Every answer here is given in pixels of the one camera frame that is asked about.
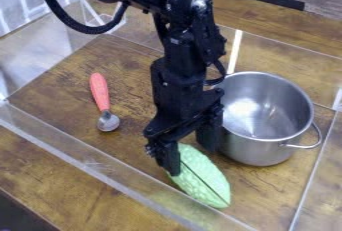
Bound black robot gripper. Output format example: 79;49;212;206
143;58;224;176

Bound green bitter gourd toy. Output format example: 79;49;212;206
170;143;231;209

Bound silver metal pot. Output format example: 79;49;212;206
218;71;322;166

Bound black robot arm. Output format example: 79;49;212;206
99;0;226;176

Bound orange handled metal scoop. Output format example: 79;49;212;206
89;73;120;132

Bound clear acrylic triangular bracket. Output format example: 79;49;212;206
80;0;127;34

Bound clear acrylic enclosure walls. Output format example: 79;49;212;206
0;0;342;231

